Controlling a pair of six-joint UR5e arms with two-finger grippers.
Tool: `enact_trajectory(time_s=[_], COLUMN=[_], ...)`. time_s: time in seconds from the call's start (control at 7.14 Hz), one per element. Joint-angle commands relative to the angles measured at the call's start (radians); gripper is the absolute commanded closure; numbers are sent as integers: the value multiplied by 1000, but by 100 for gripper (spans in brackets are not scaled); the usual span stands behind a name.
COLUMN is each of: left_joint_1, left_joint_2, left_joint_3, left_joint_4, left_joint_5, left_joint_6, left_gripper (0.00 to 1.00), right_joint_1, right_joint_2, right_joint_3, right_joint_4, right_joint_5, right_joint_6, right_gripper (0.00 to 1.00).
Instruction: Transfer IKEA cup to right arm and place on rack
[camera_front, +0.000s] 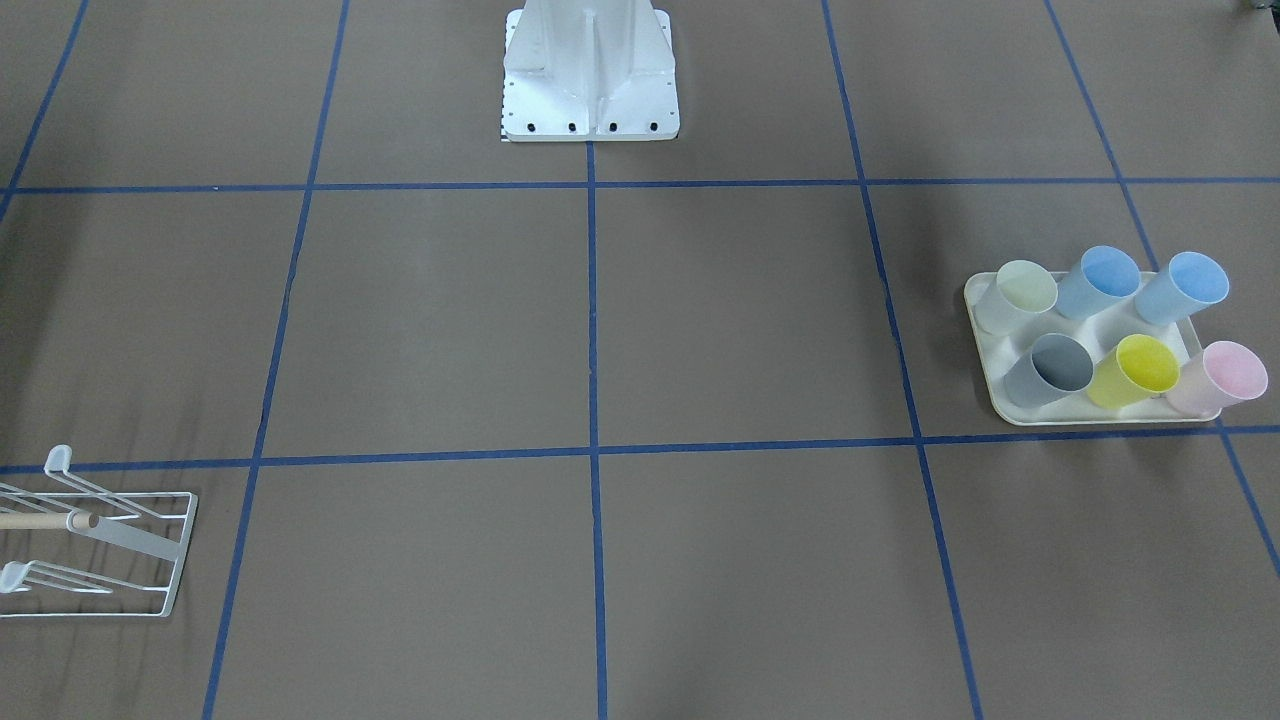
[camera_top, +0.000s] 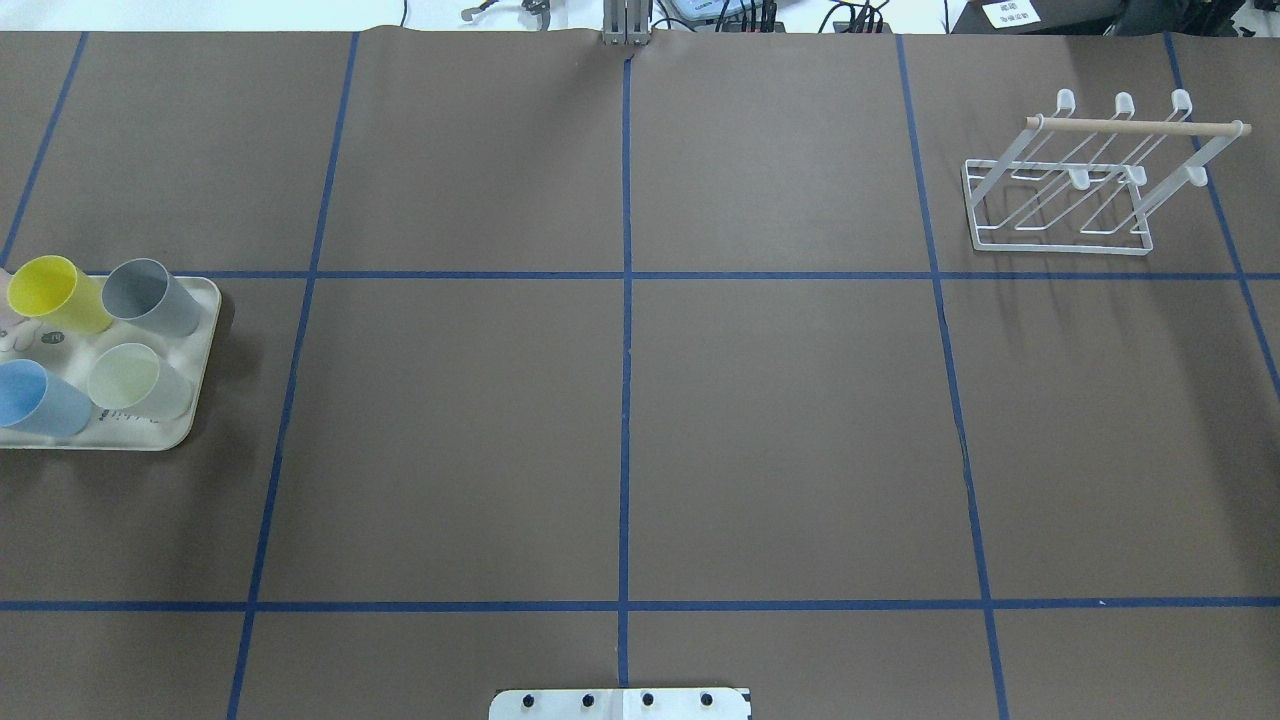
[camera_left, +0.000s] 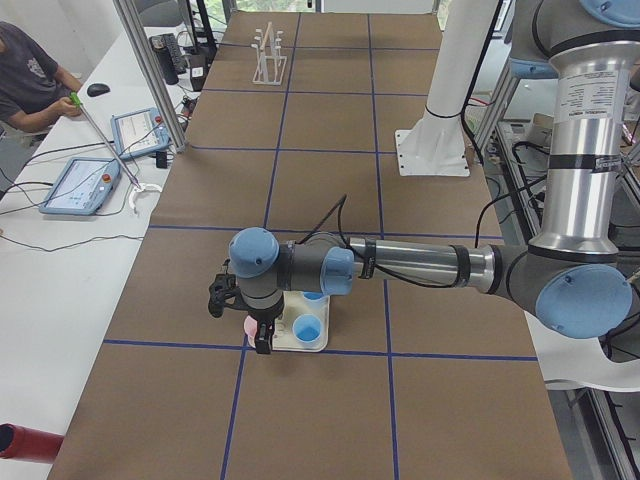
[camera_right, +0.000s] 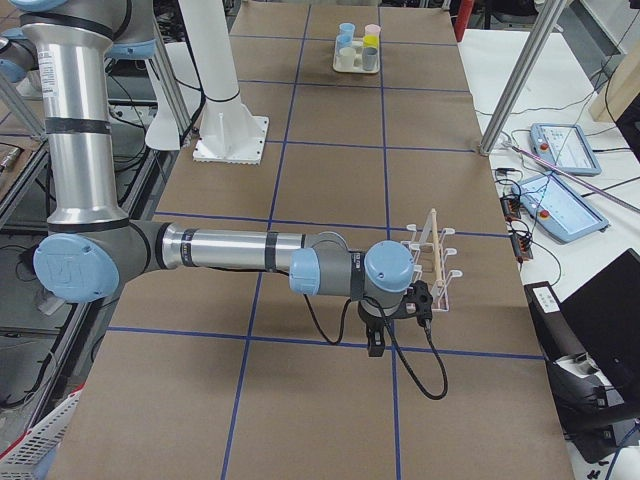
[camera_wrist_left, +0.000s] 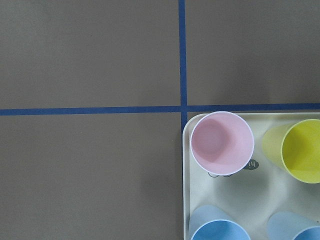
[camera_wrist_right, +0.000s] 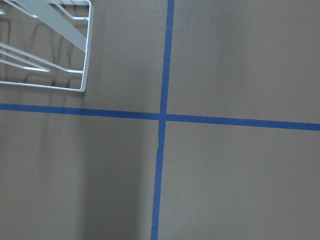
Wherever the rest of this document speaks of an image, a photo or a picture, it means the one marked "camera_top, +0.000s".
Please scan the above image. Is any aluminium frame post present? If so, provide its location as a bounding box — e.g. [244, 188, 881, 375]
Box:
[602, 0, 654, 46]

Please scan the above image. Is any black box with label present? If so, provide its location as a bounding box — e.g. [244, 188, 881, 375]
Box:
[950, 1, 1126, 35]

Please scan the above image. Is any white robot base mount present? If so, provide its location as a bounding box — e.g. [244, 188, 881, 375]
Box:
[488, 687, 753, 719]

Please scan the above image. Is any pale green plastic cup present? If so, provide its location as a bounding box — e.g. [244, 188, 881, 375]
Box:
[84, 343, 195, 421]

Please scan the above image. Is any blue plastic cup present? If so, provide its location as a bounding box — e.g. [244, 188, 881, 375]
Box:
[1, 359, 93, 438]

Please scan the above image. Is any white wire cup rack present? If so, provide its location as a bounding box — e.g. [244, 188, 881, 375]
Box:
[963, 88, 1254, 258]

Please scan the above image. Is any yellow plastic cup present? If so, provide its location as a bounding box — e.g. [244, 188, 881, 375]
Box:
[6, 255, 114, 334]

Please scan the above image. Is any grey plastic cup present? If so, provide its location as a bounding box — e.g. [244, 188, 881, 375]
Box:
[101, 258, 202, 338]

